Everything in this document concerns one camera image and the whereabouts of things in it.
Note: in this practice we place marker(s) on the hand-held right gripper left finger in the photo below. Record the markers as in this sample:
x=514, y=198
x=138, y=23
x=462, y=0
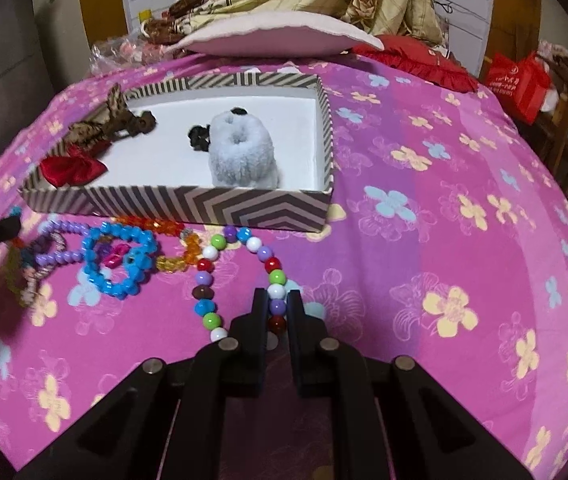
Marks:
x=259, y=321

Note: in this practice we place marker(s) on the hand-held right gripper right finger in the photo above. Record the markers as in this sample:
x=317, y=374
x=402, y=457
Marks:
x=295, y=321

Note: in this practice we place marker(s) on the red satin bow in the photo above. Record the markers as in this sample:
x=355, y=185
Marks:
x=74, y=170

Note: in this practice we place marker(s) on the light blue fluffy headband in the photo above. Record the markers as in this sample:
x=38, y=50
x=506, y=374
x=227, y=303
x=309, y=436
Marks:
x=244, y=160

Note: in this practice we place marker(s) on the black scrunchie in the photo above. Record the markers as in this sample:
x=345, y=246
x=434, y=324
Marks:
x=198, y=139

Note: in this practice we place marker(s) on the brown scrunchie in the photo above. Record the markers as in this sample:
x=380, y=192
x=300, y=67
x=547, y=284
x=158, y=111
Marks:
x=146, y=121

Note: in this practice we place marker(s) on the striped cardboard box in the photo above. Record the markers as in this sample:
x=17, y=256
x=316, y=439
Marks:
x=274, y=125

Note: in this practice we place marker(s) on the pink hair clip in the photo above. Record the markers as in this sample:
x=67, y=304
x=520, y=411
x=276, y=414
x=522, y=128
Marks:
x=116, y=255

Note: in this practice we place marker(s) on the grey refrigerator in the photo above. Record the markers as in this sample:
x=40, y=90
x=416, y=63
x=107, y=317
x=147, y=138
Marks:
x=9, y=70

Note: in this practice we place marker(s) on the clear plastic bag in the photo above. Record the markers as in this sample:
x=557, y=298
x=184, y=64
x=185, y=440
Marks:
x=119, y=52

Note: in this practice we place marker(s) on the white pink pillow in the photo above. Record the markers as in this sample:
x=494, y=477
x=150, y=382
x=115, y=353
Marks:
x=274, y=37

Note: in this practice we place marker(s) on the red ruffled cushion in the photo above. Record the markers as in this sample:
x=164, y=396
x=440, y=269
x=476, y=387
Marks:
x=419, y=62

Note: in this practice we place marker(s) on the red shopping bag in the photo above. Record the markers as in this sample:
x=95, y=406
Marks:
x=516, y=87

